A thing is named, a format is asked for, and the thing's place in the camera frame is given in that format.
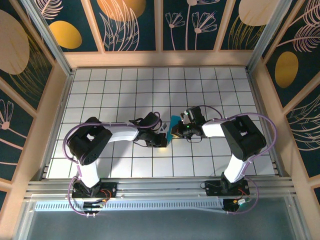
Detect wall panel large beige circle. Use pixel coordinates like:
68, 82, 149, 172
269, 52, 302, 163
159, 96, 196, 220
0, 8, 55, 118

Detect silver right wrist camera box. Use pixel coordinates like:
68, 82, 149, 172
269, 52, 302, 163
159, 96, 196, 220
179, 109, 193, 124

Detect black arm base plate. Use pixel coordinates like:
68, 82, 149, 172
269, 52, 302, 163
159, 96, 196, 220
204, 180, 251, 198
71, 181, 118, 200

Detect slotted grey cable duct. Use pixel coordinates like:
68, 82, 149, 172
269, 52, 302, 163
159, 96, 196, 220
34, 199, 225, 212

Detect dark wall panel yellow oval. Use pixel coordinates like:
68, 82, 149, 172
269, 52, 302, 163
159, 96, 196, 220
264, 37, 320, 110
33, 0, 104, 53

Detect wall panel pink leaf lines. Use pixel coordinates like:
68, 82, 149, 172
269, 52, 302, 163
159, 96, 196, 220
284, 93, 320, 179

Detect wall panel yellow grass lines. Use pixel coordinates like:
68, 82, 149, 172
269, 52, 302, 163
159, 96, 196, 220
219, 0, 276, 51

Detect aluminium table side rail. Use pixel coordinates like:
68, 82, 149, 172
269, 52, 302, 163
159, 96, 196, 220
39, 69, 76, 181
246, 68, 286, 179

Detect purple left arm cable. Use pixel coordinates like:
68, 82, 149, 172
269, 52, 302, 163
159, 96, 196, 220
62, 111, 162, 218

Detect wall panel orange circle leaves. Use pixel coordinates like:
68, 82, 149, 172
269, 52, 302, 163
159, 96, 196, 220
89, 0, 158, 53

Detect blue cloth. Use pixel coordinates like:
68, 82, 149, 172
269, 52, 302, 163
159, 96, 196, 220
166, 114, 181, 145

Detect black connector block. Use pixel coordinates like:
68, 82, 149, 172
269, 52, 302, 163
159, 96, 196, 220
82, 200, 105, 216

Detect wall panel pink feather leaves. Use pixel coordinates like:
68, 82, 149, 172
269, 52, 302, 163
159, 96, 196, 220
261, 0, 320, 60

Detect wall panel pink flower outlines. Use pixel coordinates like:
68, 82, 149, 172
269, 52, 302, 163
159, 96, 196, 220
162, 0, 227, 52

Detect long aluminium base rail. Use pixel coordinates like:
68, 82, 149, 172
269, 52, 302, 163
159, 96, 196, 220
23, 175, 298, 201

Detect aluminium frame post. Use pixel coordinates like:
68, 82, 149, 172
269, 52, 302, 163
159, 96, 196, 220
19, 0, 76, 77
245, 0, 293, 74

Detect wall panel single pink flower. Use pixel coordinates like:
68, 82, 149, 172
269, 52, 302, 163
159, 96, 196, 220
0, 87, 36, 182

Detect small green-lit circuit board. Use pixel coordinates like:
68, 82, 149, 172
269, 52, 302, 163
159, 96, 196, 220
233, 198, 253, 206

